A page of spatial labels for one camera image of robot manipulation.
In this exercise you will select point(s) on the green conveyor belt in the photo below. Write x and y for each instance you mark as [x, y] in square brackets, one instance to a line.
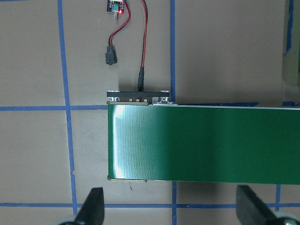
[152, 138]

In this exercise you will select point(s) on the small motor controller board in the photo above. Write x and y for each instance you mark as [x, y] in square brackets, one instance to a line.
[115, 7]

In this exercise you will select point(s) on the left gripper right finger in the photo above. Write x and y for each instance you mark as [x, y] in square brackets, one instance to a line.
[251, 210]

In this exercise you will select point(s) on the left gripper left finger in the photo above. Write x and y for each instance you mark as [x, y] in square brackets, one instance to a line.
[93, 210]

